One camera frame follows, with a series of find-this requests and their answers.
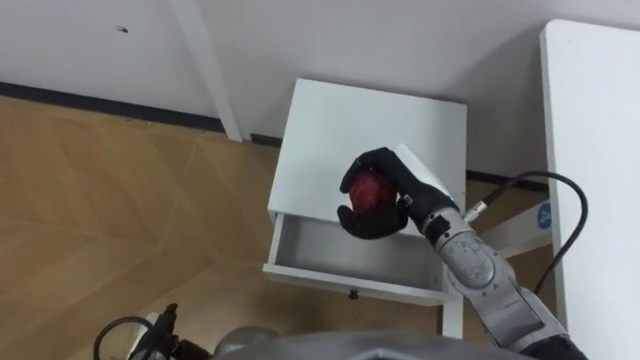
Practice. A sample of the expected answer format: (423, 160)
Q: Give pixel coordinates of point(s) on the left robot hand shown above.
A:
(162, 337)

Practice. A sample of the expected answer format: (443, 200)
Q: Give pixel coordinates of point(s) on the open white nightstand drawer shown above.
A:
(350, 285)

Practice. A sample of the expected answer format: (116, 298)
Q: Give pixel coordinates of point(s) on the robot body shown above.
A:
(375, 347)

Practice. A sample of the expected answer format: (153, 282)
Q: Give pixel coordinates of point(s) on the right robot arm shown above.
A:
(480, 270)

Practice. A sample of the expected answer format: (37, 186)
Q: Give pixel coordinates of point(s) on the white desk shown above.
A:
(600, 150)

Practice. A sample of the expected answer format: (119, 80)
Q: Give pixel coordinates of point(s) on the red apple soft toy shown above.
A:
(371, 192)

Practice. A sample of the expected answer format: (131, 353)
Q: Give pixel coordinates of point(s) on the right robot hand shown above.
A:
(425, 190)

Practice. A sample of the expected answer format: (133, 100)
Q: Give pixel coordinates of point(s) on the white nightstand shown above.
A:
(360, 120)

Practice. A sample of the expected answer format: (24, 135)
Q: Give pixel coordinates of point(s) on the blue round sticker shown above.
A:
(544, 216)

